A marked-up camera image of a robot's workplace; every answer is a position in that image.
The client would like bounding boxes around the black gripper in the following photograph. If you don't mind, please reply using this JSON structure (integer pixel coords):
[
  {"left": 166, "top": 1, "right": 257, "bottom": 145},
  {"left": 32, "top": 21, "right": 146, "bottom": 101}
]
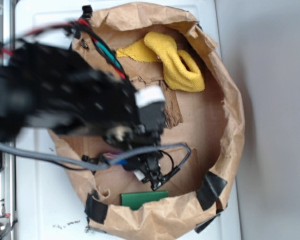
[{"left": 97, "top": 74, "right": 166, "bottom": 150}]

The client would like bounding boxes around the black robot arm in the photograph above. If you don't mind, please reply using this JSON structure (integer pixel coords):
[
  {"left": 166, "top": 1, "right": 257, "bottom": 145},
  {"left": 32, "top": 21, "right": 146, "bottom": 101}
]
[{"left": 0, "top": 42, "right": 166, "bottom": 149}]

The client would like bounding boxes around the brown bark piece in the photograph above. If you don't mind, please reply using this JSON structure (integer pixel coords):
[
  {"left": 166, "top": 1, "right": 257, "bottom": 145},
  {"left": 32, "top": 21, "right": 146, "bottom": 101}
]
[{"left": 159, "top": 80, "right": 183, "bottom": 129}]

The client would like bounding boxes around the yellow microfiber cloth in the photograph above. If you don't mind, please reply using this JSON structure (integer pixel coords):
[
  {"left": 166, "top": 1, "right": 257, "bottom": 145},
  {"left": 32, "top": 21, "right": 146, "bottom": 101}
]
[{"left": 116, "top": 31, "right": 205, "bottom": 93}]

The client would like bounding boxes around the brown paper bag tray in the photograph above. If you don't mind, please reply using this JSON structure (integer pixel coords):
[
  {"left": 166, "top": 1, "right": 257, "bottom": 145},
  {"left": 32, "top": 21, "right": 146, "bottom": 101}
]
[{"left": 47, "top": 1, "right": 246, "bottom": 240}]

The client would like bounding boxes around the green rectangular block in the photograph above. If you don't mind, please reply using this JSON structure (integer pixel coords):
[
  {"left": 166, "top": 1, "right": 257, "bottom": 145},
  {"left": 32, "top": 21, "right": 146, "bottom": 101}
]
[{"left": 121, "top": 190, "right": 169, "bottom": 211}]

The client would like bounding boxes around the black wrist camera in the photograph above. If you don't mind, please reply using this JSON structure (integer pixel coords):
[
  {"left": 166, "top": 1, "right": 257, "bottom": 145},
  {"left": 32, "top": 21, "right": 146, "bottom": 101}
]
[{"left": 123, "top": 150, "right": 181, "bottom": 191}]

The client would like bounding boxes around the grey braided cable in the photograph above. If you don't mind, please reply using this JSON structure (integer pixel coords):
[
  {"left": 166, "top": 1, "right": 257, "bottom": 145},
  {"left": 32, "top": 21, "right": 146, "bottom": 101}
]
[{"left": 0, "top": 138, "right": 192, "bottom": 171}]

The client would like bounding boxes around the red and green wire bundle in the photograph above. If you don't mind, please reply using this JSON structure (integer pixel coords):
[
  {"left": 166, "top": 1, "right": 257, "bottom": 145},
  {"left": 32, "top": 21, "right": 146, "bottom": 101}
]
[{"left": 0, "top": 18, "right": 128, "bottom": 80}]

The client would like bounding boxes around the aluminium rail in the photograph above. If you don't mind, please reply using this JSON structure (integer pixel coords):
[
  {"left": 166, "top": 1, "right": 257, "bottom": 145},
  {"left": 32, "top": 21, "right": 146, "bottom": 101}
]
[{"left": 0, "top": 0, "right": 17, "bottom": 240}]

